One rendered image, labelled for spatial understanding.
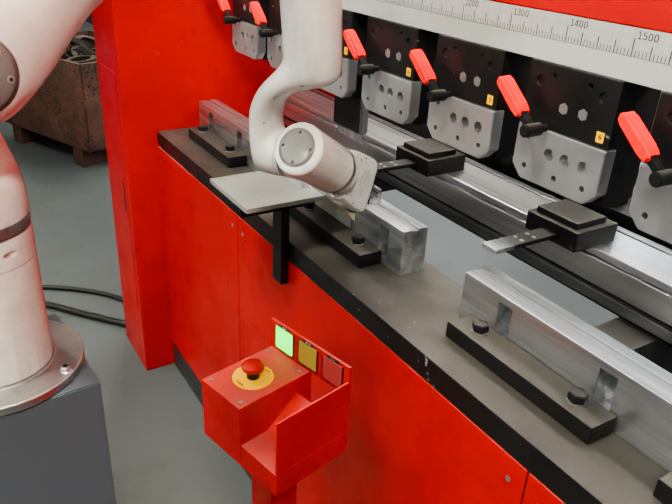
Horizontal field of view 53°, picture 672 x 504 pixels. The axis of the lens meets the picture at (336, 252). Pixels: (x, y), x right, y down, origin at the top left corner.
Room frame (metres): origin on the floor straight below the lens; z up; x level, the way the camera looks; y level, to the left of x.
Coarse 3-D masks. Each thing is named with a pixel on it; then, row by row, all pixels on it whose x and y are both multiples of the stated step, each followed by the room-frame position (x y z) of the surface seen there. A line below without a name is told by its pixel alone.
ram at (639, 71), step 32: (352, 0) 1.33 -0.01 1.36; (512, 0) 1.00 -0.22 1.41; (544, 0) 0.95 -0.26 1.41; (576, 0) 0.90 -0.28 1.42; (608, 0) 0.87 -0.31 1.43; (640, 0) 0.83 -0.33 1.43; (448, 32) 1.10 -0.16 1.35; (480, 32) 1.04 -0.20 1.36; (512, 32) 0.99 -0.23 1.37; (576, 64) 0.89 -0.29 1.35; (608, 64) 0.85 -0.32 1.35; (640, 64) 0.81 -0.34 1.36
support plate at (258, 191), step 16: (224, 176) 1.33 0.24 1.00; (240, 176) 1.34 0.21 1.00; (256, 176) 1.34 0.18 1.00; (272, 176) 1.35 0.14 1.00; (224, 192) 1.25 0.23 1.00; (240, 192) 1.25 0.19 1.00; (256, 192) 1.25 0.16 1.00; (272, 192) 1.26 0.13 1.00; (288, 192) 1.26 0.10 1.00; (304, 192) 1.27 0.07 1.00; (240, 208) 1.19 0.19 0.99; (256, 208) 1.18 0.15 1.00; (272, 208) 1.19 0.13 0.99
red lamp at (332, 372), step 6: (324, 360) 0.95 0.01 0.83; (330, 360) 0.94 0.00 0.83; (324, 366) 0.94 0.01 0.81; (330, 366) 0.94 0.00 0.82; (336, 366) 0.93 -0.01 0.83; (324, 372) 0.94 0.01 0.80; (330, 372) 0.93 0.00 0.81; (336, 372) 0.92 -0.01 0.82; (324, 378) 0.94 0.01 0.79; (330, 378) 0.93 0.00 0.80; (336, 378) 0.92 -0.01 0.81; (336, 384) 0.92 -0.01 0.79
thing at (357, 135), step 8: (336, 96) 1.42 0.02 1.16; (336, 104) 1.42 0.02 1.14; (344, 104) 1.40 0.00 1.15; (352, 104) 1.37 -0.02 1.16; (360, 104) 1.35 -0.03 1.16; (336, 112) 1.42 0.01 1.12; (344, 112) 1.39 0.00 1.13; (352, 112) 1.37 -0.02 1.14; (360, 112) 1.35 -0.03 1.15; (368, 112) 1.36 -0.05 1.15; (336, 120) 1.42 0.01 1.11; (344, 120) 1.39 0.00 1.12; (352, 120) 1.37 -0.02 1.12; (360, 120) 1.35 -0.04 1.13; (344, 128) 1.41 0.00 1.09; (352, 128) 1.37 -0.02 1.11; (360, 128) 1.35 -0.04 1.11; (352, 136) 1.38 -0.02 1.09; (360, 136) 1.36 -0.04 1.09
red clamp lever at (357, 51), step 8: (344, 32) 1.28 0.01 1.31; (352, 32) 1.28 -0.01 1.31; (352, 40) 1.26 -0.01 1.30; (352, 48) 1.25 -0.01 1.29; (360, 48) 1.25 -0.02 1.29; (360, 56) 1.24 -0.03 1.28; (360, 64) 1.24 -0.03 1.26; (368, 64) 1.23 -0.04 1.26; (360, 72) 1.22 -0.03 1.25; (368, 72) 1.22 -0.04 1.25
